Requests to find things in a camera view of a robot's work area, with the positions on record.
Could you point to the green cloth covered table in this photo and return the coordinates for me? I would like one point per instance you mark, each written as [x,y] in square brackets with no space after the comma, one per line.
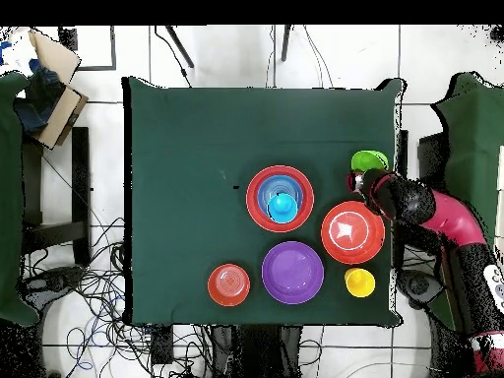
[10,197]
[472,149]

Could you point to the dark green tablecloth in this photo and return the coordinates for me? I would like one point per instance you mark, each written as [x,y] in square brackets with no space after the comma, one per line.
[189,220]

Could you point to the small blue bowl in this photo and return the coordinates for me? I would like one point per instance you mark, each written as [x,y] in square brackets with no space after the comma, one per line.
[275,185]

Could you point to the large orange bowl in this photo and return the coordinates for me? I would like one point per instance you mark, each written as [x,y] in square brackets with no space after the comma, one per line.
[350,236]
[252,201]

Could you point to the green bowl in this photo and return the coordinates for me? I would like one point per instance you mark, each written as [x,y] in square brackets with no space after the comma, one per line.
[368,160]

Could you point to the blue cloth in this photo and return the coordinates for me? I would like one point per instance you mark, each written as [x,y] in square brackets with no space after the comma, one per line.
[39,98]

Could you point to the black stand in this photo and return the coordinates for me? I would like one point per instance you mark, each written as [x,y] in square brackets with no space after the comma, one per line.
[431,157]

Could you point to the blue cup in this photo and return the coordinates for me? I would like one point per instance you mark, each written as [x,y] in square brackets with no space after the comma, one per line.
[282,208]

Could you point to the orange cup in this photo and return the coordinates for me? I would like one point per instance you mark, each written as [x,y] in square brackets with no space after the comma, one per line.
[348,274]

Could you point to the black tripod leg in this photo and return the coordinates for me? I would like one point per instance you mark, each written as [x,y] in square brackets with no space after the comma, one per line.
[180,47]
[285,43]

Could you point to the black stool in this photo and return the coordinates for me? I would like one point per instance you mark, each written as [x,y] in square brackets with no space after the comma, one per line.
[80,177]

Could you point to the cardboard box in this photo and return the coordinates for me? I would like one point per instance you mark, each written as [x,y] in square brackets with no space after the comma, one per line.
[61,114]

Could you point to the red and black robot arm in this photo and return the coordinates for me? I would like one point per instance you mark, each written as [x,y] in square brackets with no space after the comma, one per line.
[453,216]

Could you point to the small orange bowl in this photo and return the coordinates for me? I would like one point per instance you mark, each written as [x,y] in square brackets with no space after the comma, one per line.
[228,285]

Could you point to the grey pedestal foot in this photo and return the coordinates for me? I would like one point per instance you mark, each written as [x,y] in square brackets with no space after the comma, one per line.
[419,287]
[51,285]

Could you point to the yellow cup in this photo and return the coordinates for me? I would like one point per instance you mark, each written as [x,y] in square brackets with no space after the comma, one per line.
[361,284]

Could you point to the black box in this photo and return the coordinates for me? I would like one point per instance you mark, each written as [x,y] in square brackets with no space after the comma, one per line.
[162,344]

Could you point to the dark grey frame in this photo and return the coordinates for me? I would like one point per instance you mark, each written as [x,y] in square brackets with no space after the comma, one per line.
[113,51]

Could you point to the purple bowl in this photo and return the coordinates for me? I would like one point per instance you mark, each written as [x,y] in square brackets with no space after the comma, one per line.
[292,272]

